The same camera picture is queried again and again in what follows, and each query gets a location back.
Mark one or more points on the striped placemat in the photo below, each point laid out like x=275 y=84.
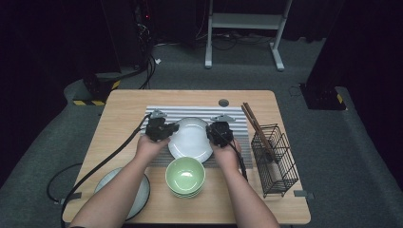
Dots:
x=202 y=110

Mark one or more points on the person's left hand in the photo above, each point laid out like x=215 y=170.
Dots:
x=149 y=148

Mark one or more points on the grey tape piece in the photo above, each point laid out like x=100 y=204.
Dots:
x=301 y=193

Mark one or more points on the white plate with black rim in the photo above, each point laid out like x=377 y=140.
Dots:
x=106 y=182
x=190 y=139

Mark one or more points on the grey round table grommet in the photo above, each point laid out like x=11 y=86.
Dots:
x=223 y=103

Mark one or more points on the wooden chopstick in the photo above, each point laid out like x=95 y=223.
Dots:
x=259 y=126
x=254 y=127

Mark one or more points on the black stand base striped tape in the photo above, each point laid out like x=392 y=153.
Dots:
x=95 y=88

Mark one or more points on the green bowl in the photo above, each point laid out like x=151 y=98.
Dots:
x=185 y=194
x=185 y=175
x=186 y=197

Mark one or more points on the person's right hand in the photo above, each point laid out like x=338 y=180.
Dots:
x=226 y=158

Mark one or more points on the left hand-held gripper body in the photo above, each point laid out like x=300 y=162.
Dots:
x=157 y=128

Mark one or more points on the white metal stand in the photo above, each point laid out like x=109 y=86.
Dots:
x=244 y=21

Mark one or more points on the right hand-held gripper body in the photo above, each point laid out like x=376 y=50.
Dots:
x=223 y=133

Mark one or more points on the dark equipment rack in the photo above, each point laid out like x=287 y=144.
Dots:
x=139 y=31

